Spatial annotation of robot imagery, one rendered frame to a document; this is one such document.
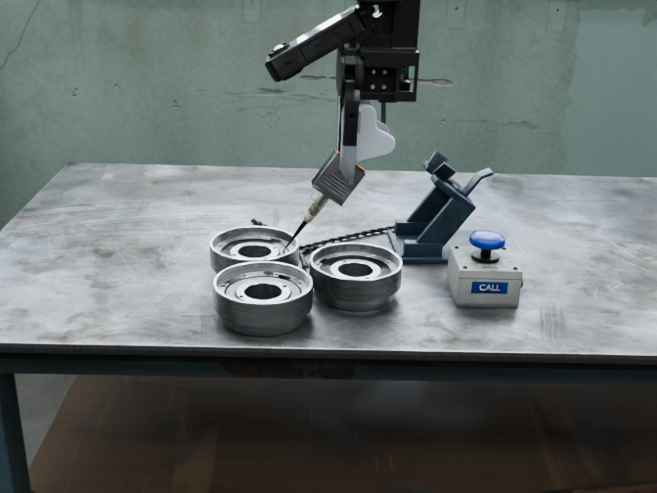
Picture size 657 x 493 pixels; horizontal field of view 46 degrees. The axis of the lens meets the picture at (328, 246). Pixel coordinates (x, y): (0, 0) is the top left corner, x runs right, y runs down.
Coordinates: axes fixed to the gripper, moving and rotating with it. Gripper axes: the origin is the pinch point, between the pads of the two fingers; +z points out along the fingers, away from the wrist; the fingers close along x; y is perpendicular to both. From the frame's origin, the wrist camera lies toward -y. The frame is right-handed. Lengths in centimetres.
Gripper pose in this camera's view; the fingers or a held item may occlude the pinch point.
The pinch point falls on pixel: (342, 168)
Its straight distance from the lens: 89.2
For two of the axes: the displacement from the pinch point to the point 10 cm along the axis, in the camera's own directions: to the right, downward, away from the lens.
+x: -0.7, -3.9, 9.2
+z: -0.3, 9.2, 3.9
